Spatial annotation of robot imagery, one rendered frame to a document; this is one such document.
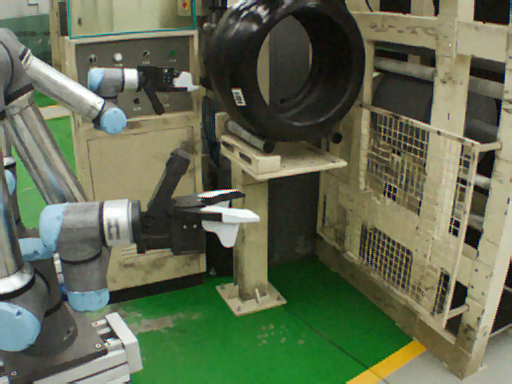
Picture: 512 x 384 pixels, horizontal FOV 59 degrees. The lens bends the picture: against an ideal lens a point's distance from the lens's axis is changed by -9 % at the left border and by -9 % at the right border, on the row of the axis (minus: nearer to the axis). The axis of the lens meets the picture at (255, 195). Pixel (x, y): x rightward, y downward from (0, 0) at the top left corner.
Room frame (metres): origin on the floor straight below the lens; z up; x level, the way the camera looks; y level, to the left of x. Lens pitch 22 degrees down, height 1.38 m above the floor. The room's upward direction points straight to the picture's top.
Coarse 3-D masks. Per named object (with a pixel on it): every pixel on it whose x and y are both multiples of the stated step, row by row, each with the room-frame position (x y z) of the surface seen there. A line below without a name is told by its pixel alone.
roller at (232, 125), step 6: (234, 120) 1.92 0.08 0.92; (228, 126) 1.90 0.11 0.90; (234, 126) 1.86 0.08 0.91; (240, 126) 1.83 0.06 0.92; (234, 132) 1.85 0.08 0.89; (240, 132) 1.79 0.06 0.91; (246, 132) 1.76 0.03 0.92; (252, 132) 1.74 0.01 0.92; (246, 138) 1.74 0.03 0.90; (252, 138) 1.70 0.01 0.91; (258, 138) 1.67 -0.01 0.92; (264, 138) 1.65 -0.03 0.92; (252, 144) 1.70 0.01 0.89; (258, 144) 1.65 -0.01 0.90; (264, 144) 1.62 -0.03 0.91; (270, 144) 1.62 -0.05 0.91; (264, 150) 1.62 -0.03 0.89; (270, 150) 1.62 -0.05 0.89
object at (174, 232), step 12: (132, 204) 0.71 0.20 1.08; (168, 204) 0.72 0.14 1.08; (180, 204) 0.72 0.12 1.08; (192, 204) 0.71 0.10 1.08; (204, 204) 0.73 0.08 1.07; (132, 216) 0.69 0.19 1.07; (144, 216) 0.71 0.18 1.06; (168, 216) 0.71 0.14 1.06; (180, 216) 0.70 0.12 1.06; (132, 228) 0.68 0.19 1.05; (144, 228) 0.71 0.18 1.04; (156, 228) 0.71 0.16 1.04; (168, 228) 0.71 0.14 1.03; (180, 228) 0.70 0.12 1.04; (192, 228) 0.70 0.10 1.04; (144, 240) 0.70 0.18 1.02; (156, 240) 0.70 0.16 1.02; (168, 240) 0.71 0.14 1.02; (180, 240) 0.69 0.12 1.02; (192, 240) 0.70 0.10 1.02; (204, 240) 0.70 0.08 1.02; (144, 252) 0.70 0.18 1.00; (180, 252) 0.69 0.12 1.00; (192, 252) 0.69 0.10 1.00; (204, 252) 0.70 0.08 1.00
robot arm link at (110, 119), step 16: (0, 32) 1.26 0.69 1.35; (16, 48) 1.24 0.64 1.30; (32, 64) 1.26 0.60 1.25; (32, 80) 1.25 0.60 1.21; (48, 80) 1.27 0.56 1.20; (64, 80) 1.30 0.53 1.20; (48, 96) 1.29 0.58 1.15; (64, 96) 1.29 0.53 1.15; (80, 96) 1.31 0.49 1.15; (96, 96) 1.35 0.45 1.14; (80, 112) 1.32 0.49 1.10; (96, 112) 1.33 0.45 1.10; (112, 112) 1.33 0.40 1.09; (112, 128) 1.33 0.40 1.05
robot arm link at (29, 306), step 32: (0, 64) 0.70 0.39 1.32; (0, 96) 0.68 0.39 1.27; (0, 160) 0.68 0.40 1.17; (0, 192) 0.66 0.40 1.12; (0, 224) 0.65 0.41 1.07; (0, 256) 0.64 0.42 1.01; (0, 288) 0.62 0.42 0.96; (32, 288) 0.67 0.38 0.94; (0, 320) 0.61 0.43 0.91; (32, 320) 0.63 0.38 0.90
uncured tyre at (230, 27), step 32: (256, 0) 1.66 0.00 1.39; (288, 0) 1.64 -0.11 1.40; (320, 0) 1.69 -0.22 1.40; (224, 32) 1.68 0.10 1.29; (256, 32) 1.59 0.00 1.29; (320, 32) 2.00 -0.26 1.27; (352, 32) 1.74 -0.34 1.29; (224, 64) 1.61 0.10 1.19; (256, 64) 1.59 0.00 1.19; (320, 64) 2.00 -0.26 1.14; (352, 64) 1.76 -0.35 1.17; (224, 96) 1.66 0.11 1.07; (256, 96) 1.59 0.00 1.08; (320, 96) 1.97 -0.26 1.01; (352, 96) 1.75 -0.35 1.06; (256, 128) 1.63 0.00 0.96; (288, 128) 1.64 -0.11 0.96; (320, 128) 1.70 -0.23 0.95
